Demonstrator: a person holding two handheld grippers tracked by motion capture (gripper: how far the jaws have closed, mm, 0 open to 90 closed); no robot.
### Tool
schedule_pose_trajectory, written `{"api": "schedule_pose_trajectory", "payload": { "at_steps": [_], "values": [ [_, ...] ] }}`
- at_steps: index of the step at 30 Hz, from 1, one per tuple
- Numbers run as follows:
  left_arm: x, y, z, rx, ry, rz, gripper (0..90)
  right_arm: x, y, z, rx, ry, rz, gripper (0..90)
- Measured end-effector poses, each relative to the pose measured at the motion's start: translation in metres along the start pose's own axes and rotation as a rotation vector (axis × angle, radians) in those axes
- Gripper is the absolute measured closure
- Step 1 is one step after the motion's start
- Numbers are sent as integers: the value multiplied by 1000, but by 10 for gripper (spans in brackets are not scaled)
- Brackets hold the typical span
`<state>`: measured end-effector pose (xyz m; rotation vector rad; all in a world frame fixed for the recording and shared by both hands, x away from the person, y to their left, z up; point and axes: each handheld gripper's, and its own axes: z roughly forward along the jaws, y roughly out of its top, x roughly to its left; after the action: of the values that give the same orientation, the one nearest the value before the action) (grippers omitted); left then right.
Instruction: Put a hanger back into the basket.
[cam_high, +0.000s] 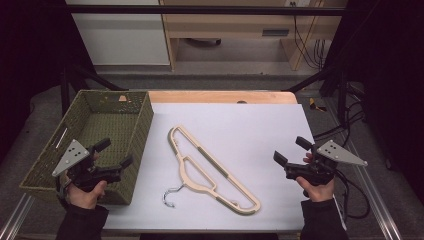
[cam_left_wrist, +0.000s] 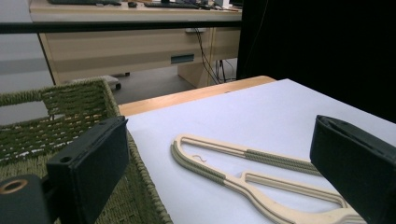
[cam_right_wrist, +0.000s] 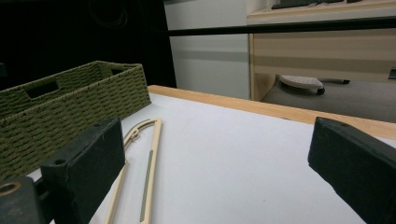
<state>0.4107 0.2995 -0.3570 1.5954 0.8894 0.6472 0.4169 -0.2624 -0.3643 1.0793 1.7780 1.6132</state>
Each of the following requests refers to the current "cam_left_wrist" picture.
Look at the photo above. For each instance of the black keyboard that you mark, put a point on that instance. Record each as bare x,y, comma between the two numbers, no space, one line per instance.
84,2
171,5

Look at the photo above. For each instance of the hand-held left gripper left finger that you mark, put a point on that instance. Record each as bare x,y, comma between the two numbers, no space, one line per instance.
90,168

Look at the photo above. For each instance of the black metal frame bar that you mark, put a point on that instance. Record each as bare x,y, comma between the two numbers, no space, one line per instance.
93,27

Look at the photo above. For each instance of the beige office desk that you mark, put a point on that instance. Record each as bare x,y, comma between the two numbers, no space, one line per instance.
124,49

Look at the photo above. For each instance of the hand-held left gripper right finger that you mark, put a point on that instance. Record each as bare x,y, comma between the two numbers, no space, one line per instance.
358,168

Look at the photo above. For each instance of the white table sheet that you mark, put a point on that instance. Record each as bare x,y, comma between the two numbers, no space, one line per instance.
249,118

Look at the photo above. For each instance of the black curtain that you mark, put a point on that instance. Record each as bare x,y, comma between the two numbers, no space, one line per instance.
327,46

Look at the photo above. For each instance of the green woven basket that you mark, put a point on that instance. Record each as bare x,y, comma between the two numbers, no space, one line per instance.
71,112

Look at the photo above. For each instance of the office chair base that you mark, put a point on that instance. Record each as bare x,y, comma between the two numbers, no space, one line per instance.
110,81

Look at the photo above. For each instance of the wooden table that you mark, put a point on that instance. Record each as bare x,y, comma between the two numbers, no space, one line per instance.
186,96

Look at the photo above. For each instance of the black computer mouse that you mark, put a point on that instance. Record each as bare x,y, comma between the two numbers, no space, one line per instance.
132,4

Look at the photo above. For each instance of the beige clothes hanger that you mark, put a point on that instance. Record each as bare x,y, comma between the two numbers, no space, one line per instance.
199,169

